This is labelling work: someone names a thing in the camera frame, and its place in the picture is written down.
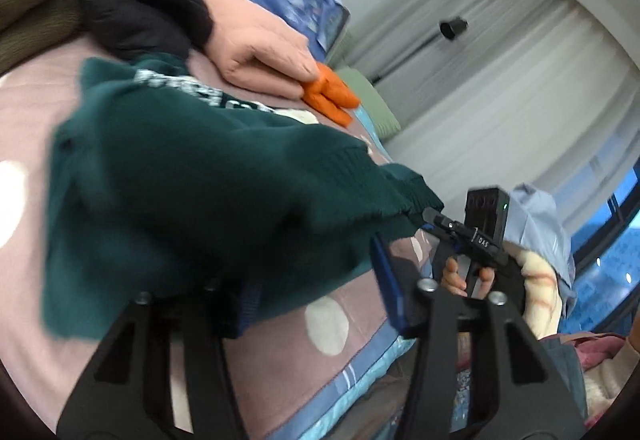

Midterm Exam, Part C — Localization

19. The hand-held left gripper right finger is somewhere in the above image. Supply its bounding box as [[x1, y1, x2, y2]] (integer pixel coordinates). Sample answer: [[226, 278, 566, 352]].
[[369, 234, 587, 440]]

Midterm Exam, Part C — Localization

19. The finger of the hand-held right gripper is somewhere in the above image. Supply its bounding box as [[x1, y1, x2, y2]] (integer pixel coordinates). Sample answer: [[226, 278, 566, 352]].
[[421, 207, 473, 243]]

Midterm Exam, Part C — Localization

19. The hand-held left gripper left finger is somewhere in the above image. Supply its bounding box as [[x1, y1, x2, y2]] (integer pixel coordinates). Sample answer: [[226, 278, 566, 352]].
[[56, 277, 263, 440]]

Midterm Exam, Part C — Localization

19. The dark green hooded fleece sweater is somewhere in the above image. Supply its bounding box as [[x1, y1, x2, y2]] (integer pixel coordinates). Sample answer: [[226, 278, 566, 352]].
[[42, 55, 446, 341]]

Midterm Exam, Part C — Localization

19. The person's right hand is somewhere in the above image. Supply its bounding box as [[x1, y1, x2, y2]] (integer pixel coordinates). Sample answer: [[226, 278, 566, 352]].
[[443, 256, 497, 298]]

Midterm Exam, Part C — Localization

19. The light blue cloth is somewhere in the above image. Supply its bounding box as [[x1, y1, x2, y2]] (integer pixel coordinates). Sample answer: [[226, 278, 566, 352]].
[[506, 183, 578, 316]]

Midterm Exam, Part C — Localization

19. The green pillow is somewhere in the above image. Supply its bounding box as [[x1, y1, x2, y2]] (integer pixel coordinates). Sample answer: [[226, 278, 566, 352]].
[[334, 67, 404, 137]]

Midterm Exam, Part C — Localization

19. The white curtain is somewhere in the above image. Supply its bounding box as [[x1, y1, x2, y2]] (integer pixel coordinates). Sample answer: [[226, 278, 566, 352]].
[[345, 0, 640, 231]]

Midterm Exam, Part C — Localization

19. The orange puffer jacket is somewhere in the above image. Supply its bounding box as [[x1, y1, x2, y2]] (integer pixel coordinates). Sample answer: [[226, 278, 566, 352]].
[[300, 62, 362, 127]]

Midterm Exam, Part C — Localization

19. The pink and cream clothing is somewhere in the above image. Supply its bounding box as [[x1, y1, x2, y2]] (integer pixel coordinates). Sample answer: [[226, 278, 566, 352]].
[[570, 320, 640, 428]]

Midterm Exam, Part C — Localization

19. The black floor lamp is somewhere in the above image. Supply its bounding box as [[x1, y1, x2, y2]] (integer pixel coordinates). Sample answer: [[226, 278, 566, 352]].
[[369, 18, 470, 86]]

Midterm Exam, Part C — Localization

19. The pink puffer garment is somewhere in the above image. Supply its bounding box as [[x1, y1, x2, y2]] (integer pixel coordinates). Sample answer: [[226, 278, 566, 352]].
[[201, 0, 321, 100]]

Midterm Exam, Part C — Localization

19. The black puffer jacket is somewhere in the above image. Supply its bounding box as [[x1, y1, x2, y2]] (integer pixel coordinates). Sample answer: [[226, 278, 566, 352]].
[[70, 0, 217, 62]]

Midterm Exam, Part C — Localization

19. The olive fleece garment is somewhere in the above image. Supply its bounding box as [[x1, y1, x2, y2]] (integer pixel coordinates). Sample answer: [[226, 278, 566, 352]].
[[0, 0, 88, 74]]

